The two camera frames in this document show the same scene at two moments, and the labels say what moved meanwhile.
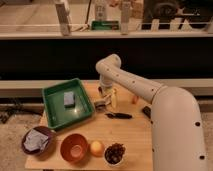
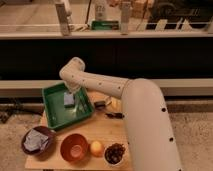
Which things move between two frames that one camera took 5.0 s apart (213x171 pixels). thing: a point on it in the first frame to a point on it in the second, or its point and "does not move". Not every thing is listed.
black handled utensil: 118,115 does not move
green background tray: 104,25 does not move
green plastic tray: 67,102 does not move
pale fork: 107,99 to 82,106
